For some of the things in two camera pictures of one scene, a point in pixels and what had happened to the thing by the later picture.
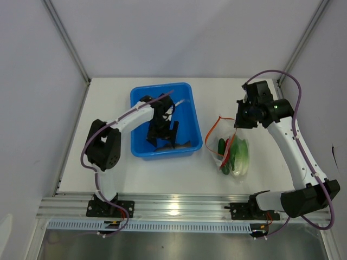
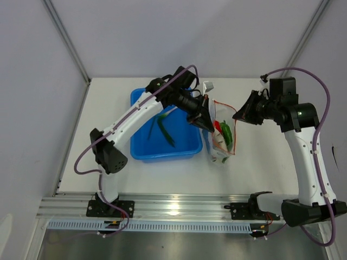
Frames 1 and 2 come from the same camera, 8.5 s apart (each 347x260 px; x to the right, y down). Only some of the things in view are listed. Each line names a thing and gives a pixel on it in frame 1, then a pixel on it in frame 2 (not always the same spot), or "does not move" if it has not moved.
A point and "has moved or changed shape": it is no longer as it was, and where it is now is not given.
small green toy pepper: [225, 170] -> [226, 132]
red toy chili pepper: [226, 154] -> [218, 126]
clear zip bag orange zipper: [231, 150] has moved or changed shape
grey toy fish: [167, 147] -> [219, 141]
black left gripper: [153, 135] -> [203, 109]
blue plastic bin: [185, 114] does not move
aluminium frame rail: [162, 206] does not move
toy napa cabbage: [241, 156] -> [229, 144]
